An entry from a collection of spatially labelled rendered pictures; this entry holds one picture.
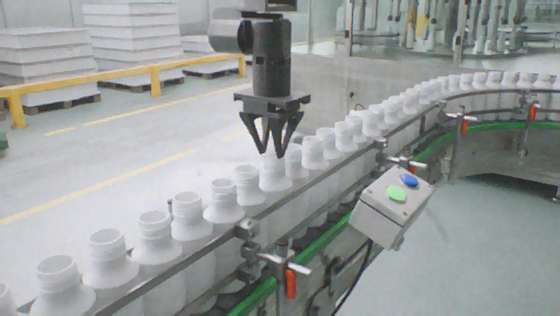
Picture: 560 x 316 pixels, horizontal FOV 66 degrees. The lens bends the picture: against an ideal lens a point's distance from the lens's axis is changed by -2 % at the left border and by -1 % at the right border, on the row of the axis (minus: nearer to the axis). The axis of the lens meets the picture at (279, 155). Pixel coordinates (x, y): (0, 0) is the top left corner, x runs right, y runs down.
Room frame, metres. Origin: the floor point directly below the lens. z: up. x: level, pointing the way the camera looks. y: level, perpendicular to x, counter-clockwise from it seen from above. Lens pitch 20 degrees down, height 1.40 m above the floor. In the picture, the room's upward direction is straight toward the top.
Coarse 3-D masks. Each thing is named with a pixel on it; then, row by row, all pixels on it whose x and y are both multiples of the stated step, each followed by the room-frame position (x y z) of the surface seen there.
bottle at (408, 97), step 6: (402, 96) 1.12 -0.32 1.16; (408, 96) 1.11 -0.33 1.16; (408, 102) 1.11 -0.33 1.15; (408, 108) 1.11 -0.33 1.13; (414, 108) 1.12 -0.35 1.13; (408, 114) 1.10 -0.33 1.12; (414, 114) 1.10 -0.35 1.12; (408, 126) 1.10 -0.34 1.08; (414, 126) 1.11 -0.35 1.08; (408, 132) 1.10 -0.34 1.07; (414, 132) 1.11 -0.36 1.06; (408, 138) 1.10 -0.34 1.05
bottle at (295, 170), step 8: (296, 144) 0.71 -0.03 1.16; (288, 152) 0.68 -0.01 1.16; (296, 152) 0.68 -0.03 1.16; (288, 160) 0.68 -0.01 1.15; (296, 160) 0.68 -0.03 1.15; (288, 168) 0.68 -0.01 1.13; (296, 168) 0.68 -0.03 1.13; (304, 168) 0.69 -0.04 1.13; (288, 176) 0.67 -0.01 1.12; (296, 176) 0.67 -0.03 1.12; (304, 176) 0.68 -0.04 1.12; (296, 184) 0.67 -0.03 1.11; (304, 192) 0.68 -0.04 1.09; (296, 200) 0.67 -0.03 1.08; (304, 200) 0.68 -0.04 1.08; (296, 208) 0.67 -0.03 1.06; (304, 208) 0.68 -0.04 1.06; (296, 216) 0.67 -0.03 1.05; (304, 216) 0.68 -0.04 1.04; (296, 224) 0.67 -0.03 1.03; (304, 232) 0.68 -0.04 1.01; (296, 240) 0.67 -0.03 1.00
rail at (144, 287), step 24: (408, 120) 1.05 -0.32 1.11; (408, 144) 1.07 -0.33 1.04; (336, 168) 0.75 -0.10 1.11; (264, 216) 0.57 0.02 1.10; (312, 216) 0.68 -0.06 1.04; (216, 240) 0.49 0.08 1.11; (144, 288) 0.39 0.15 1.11; (216, 288) 0.48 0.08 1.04; (24, 312) 0.36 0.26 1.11; (96, 312) 0.35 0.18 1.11
